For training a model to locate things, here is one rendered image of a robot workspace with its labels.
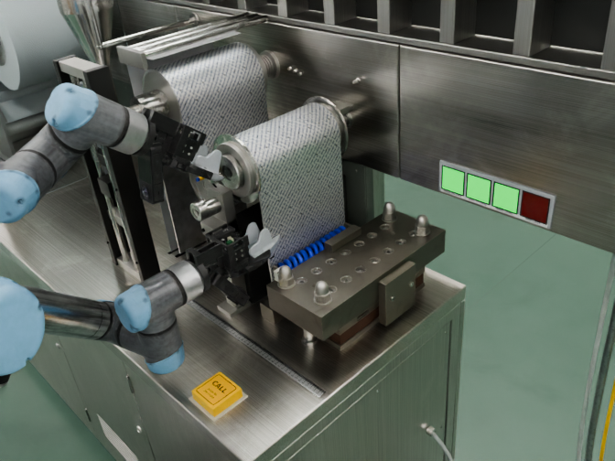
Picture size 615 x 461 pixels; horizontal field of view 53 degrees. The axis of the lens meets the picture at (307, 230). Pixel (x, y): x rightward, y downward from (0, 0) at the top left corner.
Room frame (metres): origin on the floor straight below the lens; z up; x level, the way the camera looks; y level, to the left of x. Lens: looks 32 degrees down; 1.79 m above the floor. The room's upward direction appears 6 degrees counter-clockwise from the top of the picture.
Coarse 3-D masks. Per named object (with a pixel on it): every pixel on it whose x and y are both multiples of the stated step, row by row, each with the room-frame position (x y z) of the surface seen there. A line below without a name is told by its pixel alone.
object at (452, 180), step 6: (444, 168) 1.13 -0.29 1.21; (450, 168) 1.12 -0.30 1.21; (444, 174) 1.13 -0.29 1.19; (450, 174) 1.12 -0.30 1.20; (456, 174) 1.11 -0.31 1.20; (462, 174) 1.10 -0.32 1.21; (444, 180) 1.13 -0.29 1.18; (450, 180) 1.12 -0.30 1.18; (456, 180) 1.11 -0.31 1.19; (462, 180) 1.10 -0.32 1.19; (444, 186) 1.13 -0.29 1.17; (450, 186) 1.12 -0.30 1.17; (456, 186) 1.11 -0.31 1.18; (462, 186) 1.10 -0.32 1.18; (456, 192) 1.11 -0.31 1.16; (462, 192) 1.10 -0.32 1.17
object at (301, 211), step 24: (336, 168) 1.23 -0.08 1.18; (288, 192) 1.14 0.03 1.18; (312, 192) 1.18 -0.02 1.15; (336, 192) 1.23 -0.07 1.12; (264, 216) 1.09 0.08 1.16; (288, 216) 1.13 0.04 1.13; (312, 216) 1.18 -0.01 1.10; (336, 216) 1.22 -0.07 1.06; (288, 240) 1.13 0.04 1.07; (312, 240) 1.17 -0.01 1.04
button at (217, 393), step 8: (216, 376) 0.89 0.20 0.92; (224, 376) 0.89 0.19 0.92; (200, 384) 0.87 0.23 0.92; (208, 384) 0.87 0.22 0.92; (216, 384) 0.87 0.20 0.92; (224, 384) 0.87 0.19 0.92; (232, 384) 0.86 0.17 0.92; (192, 392) 0.86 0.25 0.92; (200, 392) 0.85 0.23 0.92; (208, 392) 0.85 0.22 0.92; (216, 392) 0.85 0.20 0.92; (224, 392) 0.84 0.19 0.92; (232, 392) 0.84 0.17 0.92; (240, 392) 0.85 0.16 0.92; (200, 400) 0.84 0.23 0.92; (208, 400) 0.83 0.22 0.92; (216, 400) 0.83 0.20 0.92; (224, 400) 0.83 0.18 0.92; (232, 400) 0.84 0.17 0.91; (208, 408) 0.82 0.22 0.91; (216, 408) 0.81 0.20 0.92; (224, 408) 0.82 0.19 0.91
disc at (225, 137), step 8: (224, 136) 1.14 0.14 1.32; (232, 136) 1.13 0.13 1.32; (216, 144) 1.17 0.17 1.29; (240, 144) 1.11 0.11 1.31; (248, 152) 1.09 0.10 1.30; (248, 160) 1.09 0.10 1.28; (256, 168) 1.08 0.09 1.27; (256, 176) 1.08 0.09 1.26; (256, 184) 1.08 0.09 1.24; (256, 192) 1.08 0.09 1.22; (240, 200) 1.13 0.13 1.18; (248, 200) 1.11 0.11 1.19
